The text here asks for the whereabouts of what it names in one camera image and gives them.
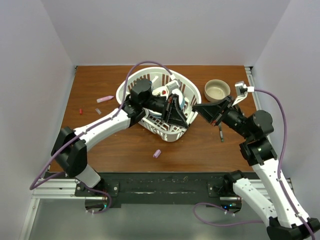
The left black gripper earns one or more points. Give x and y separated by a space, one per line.
174 114

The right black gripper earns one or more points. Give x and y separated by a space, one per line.
210 112

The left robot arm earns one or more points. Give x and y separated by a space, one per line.
72 145

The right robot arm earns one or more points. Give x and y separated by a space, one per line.
281 212

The pink highlighter pen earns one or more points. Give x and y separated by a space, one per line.
105 98

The white plastic dish basket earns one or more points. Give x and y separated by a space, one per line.
160 77

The beige ceramic bowl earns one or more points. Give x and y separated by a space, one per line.
216 90

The watermelon pattern plate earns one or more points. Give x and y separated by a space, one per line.
163 92

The purple highlighter cap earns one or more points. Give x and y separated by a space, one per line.
157 153

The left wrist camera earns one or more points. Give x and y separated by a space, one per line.
172 85

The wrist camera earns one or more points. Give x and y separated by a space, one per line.
172 85
242 91

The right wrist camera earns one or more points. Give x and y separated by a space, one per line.
242 91

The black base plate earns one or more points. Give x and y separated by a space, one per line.
168 188

